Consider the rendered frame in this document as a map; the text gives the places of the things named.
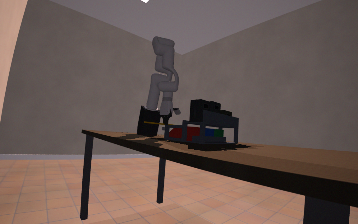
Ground olive green case with orange latches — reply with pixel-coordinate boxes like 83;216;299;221
220;110;232;116

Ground dark grey metal shelf rack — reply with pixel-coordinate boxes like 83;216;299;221
162;110;239;144

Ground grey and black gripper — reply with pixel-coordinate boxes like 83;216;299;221
160;101;173;125

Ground blue bin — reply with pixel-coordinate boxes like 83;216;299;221
205;128;214;136

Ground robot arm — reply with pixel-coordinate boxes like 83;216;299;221
144;36;179;111

